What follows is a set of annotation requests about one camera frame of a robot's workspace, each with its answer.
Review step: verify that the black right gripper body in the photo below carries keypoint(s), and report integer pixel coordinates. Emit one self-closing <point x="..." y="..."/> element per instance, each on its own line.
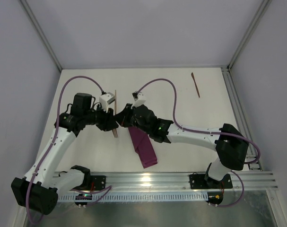
<point x="128" y="117"/>

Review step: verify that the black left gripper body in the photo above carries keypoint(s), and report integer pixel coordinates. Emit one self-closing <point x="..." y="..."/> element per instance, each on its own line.
<point x="106" y="121"/>

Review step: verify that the copper fork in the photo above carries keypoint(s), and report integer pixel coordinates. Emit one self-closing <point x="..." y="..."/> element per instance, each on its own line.
<point x="115" y="133"/>

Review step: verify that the purple satin napkin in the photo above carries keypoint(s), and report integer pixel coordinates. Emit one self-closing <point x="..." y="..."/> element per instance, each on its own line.
<point x="143" y="147"/>

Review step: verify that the copper knife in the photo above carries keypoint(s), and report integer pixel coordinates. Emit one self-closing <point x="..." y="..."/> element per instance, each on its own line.
<point x="195" y="83"/>

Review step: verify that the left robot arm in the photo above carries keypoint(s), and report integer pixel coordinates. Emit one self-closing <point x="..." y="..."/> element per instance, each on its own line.
<point x="38" y="190"/>

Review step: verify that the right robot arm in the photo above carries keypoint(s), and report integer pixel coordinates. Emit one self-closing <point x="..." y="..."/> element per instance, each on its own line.
<point x="227" y="141"/>

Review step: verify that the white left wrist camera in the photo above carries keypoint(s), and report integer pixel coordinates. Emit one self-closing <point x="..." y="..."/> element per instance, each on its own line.
<point x="106" y="99"/>

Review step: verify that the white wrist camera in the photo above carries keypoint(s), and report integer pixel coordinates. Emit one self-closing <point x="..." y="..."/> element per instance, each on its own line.
<point x="139" y="99"/>
<point x="106" y="99"/>

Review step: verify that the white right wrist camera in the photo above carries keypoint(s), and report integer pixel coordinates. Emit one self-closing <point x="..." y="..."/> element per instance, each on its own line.
<point x="139" y="99"/>

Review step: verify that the aluminium front rail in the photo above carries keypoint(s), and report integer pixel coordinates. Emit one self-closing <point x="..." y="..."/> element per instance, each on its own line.
<point x="179" y="181"/>

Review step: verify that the aluminium rail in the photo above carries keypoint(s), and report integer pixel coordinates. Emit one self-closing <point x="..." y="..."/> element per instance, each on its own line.
<point x="179" y="181"/>
<point x="240" y="118"/>

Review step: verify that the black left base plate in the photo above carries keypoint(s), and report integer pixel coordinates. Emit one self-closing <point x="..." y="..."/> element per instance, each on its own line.
<point x="96" y="183"/>

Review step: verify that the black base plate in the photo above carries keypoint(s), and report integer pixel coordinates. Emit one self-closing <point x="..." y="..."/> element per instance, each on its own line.
<point x="96" y="183"/>
<point x="203" y="181"/>

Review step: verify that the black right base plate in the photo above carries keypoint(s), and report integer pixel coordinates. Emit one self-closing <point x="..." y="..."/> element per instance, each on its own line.
<point x="203" y="181"/>

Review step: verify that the slotted grey cable duct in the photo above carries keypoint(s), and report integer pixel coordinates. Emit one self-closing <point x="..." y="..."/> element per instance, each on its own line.
<point x="135" y="197"/>

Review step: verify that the aluminium right side rail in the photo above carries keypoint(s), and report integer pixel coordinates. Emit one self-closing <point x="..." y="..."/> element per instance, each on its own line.
<point x="240" y="118"/>

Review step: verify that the aluminium left corner post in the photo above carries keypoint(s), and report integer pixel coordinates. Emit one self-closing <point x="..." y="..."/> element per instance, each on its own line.
<point x="38" y="29"/>

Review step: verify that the aluminium corner post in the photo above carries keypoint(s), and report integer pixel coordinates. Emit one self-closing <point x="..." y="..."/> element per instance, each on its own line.
<point x="260" y="12"/>
<point x="38" y="29"/>

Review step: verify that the aluminium right corner post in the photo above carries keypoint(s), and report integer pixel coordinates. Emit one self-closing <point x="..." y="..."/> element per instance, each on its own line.
<point x="260" y="12"/>

